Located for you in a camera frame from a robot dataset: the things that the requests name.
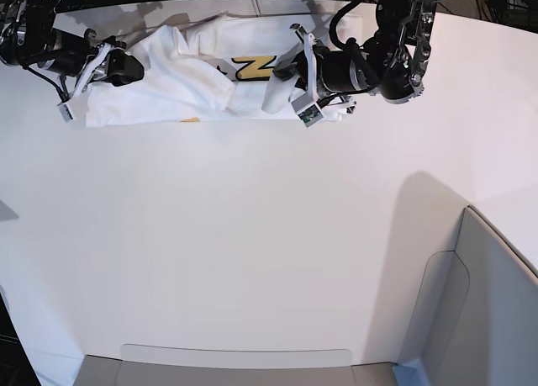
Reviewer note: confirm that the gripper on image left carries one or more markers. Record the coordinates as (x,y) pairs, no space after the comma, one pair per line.
(72,54)

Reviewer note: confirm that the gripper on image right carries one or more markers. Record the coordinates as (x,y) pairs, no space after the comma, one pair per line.
(329,77)

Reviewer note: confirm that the white printed t-shirt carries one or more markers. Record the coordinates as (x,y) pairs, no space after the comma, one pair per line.
(220,69)

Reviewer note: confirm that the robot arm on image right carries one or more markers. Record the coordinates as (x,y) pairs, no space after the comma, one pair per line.
(392,63)

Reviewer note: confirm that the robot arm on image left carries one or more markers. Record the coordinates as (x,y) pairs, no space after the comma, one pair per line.
(25,29)

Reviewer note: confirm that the grey side panel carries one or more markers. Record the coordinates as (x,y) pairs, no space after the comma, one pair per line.
(475,318)

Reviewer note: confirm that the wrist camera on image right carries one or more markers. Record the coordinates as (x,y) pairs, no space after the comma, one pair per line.
(307,110)

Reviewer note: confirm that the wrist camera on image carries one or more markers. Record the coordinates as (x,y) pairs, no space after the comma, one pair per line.
(307,110)
(68,110)

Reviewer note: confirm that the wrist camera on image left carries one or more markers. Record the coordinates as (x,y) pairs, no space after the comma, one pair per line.
(68,110)

